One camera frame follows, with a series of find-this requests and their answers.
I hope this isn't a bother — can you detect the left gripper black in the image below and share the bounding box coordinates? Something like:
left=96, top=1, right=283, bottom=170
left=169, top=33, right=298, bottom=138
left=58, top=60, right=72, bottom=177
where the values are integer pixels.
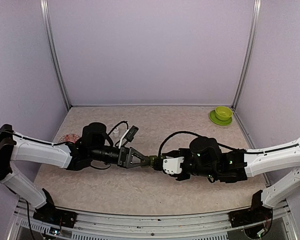
left=89, top=145, right=151, bottom=169

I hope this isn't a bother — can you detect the green weekly pill organizer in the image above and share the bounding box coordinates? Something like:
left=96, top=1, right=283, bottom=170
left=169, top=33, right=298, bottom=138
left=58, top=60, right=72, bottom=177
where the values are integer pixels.
left=142, top=155, right=158, bottom=168

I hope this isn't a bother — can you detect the white pill bottle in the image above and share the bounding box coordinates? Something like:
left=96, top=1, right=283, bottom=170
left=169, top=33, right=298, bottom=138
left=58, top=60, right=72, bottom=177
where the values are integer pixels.
left=113, top=127, right=120, bottom=138

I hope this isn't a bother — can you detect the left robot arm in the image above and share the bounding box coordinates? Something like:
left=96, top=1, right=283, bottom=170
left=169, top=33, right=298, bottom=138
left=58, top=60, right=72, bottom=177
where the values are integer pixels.
left=0, top=122, right=150, bottom=223

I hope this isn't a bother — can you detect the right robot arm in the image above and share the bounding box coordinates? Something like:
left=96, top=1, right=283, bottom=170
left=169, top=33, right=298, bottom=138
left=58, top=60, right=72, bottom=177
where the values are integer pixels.
left=163, top=136, right=300, bottom=222

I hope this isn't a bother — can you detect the green saucer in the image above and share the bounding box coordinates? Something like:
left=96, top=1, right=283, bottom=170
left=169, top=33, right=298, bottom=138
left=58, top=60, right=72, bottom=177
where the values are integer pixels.
left=209, top=110, right=233, bottom=126

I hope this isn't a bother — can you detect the green bowl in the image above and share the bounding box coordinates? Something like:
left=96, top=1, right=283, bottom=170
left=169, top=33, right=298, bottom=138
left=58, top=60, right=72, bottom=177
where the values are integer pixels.
left=214, top=106, right=233, bottom=121

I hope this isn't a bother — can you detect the red patterned white bowl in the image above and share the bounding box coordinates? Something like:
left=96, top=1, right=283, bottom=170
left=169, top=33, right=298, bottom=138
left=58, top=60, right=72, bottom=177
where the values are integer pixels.
left=58, top=133, right=80, bottom=143

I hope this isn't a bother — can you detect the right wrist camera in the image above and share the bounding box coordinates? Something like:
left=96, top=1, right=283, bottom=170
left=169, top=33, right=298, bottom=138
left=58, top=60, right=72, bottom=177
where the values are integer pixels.
left=152, top=156, right=185, bottom=175

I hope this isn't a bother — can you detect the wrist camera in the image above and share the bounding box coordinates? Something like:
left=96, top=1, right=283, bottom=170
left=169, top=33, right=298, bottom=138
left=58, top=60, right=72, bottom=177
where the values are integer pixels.
left=118, top=125, right=139, bottom=149
left=152, top=156, right=185, bottom=175

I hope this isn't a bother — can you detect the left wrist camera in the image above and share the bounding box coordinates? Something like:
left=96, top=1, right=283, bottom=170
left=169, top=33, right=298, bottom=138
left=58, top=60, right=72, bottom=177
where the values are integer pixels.
left=118, top=125, right=139, bottom=149

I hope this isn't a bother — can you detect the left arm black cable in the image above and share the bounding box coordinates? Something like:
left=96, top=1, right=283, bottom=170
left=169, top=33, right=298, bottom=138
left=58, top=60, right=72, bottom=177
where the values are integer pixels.
left=107, top=120, right=129, bottom=141

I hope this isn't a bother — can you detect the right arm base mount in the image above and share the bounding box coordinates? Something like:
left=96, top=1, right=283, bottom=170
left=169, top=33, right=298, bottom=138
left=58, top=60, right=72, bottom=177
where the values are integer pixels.
left=228, top=208, right=273, bottom=228

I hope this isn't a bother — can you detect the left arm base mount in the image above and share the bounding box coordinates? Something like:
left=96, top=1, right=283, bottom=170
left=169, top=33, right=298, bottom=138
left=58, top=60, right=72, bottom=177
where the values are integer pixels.
left=33, top=208, right=77, bottom=228

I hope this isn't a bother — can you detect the front aluminium rail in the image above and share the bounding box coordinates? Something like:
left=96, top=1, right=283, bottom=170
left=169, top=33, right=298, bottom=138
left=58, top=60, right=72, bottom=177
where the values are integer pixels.
left=7, top=197, right=298, bottom=240

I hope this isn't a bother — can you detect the right aluminium frame post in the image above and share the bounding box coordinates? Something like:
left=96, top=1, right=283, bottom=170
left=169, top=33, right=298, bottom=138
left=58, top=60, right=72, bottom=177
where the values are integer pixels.
left=231, top=0, right=262, bottom=112

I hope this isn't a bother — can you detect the aluminium frame post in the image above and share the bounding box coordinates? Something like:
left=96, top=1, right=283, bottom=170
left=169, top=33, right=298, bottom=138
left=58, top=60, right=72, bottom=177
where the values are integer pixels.
left=231, top=0, right=262, bottom=112
left=40, top=0, right=72, bottom=112

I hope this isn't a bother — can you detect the left aluminium frame post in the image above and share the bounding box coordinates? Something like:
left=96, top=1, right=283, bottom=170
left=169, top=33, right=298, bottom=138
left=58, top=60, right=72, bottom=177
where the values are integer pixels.
left=40, top=0, right=72, bottom=112

